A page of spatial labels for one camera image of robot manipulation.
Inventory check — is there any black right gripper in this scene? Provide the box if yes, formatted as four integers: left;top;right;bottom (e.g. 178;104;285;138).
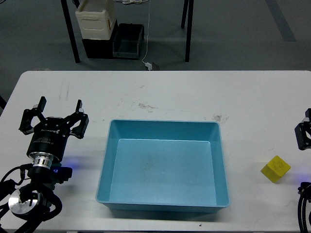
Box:
294;109;311;150

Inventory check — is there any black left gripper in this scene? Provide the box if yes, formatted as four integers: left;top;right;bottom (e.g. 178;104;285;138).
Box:
19;96;89;162

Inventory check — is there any yellow wooden block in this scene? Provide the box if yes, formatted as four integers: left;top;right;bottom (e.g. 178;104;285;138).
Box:
261;155;291;183

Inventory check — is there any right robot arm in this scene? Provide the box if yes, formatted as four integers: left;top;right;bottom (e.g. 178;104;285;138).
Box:
294;108;311;233

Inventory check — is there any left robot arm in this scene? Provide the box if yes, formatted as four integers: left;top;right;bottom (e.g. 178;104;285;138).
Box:
0;96;89;233

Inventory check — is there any black storage box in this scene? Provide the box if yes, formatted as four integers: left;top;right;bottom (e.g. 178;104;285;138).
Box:
82;21;119;59

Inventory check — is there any dark grey plastic bin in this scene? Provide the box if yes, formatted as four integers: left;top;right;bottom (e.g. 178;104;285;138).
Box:
113;23;144;60

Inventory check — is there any blue plastic tray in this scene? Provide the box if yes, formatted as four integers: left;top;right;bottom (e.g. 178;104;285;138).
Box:
96;119;230;213

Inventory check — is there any cream plastic crate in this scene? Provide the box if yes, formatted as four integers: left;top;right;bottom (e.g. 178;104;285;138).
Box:
75;0;116;40

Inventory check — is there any white power adapter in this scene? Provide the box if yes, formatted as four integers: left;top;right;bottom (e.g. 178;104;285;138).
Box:
145;62;153;71

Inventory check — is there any black left table leg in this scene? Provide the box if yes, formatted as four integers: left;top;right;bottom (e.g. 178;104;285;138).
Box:
60;0;80;64

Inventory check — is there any black table leg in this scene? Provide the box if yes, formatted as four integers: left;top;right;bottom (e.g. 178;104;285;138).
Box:
180;0;189;29
60;0;80;64
185;0;194;62

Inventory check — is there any black right table leg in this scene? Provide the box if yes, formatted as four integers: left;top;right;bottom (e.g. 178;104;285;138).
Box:
185;0;194;62

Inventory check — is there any black rear table leg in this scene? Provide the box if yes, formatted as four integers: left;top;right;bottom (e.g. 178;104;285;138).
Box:
180;0;189;29

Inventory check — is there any white cable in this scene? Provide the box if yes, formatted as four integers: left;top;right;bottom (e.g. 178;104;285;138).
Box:
113;0;151;64

